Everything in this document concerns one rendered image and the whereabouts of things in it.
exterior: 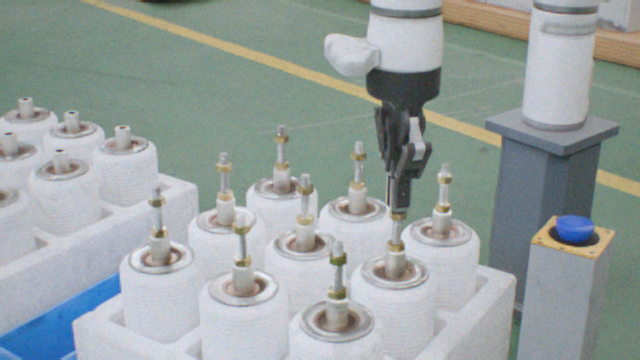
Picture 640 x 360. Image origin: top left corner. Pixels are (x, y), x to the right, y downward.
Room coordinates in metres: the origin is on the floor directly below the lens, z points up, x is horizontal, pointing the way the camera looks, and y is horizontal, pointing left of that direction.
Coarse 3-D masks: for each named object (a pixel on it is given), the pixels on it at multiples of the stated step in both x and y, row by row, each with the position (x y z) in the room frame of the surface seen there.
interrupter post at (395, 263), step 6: (390, 252) 0.82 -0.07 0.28; (402, 252) 0.82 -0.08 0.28; (390, 258) 0.82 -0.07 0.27; (396, 258) 0.82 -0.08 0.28; (402, 258) 0.82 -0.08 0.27; (390, 264) 0.82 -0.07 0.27; (396, 264) 0.82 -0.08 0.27; (402, 264) 0.82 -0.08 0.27; (390, 270) 0.82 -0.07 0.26; (396, 270) 0.82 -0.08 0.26; (402, 270) 0.82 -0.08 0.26; (390, 276) 0.82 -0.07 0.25; (396, 276) 0.82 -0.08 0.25
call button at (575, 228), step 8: (568, 216) 0.81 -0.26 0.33; (576, 216) 0.81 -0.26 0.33; (560, 224) 0.79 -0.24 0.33; (568, 224) 0.79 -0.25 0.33; (576, 224) 0.79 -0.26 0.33; (584, 224) 0.79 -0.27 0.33; (592, 224) 0.80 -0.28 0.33; (560, 232) 0.79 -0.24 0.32; (568, 232) 0.78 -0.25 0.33; (576, 232) 0.78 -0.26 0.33; (584, 232) 0.78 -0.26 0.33; (592, 232) 0.79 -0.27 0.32; (576, 240) 0.78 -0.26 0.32; (584, 240) 0.79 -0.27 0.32
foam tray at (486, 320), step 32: (480, 288) 0.95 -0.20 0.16; (512, 288) 0.94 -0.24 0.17; (96, 320) 0.84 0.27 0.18; (448, 320) 0.84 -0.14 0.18; (480, 320) 0.85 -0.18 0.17; (96, 352) 0.81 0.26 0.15; (128, 352) 0.78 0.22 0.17; (160, 352) 0.77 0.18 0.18; (192, 352) 0.79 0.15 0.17; (448, 352) 0.78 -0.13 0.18; (480, 352) 0.86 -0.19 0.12
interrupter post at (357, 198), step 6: (354, 192) 0.98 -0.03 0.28; (360, 192) 0.98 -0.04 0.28; (366, 192) 0.99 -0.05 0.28; (354, 198) 0.98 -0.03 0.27; (360, 198) 0.98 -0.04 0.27; (366, 198) 0.99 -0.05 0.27; (354, 204) 0.98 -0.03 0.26; (360, 204) 0.98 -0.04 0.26; (354, 210) 0.98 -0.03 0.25; (360, 210) 0.98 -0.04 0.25
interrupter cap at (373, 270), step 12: (372, 264) 0.84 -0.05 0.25; (384, 264) 0.85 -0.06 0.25; (408, 264) 0.85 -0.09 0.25; (420, 264) 0.84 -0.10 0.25; (372, 276) 0.82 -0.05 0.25; (384, 276) 0.82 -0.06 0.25; (408, 276) 0.82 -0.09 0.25; (420, 276) 0.82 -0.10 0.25; (384, 288) 0.79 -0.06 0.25; (396, 288) 0.79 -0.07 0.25; (408, 288) 0.79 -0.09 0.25
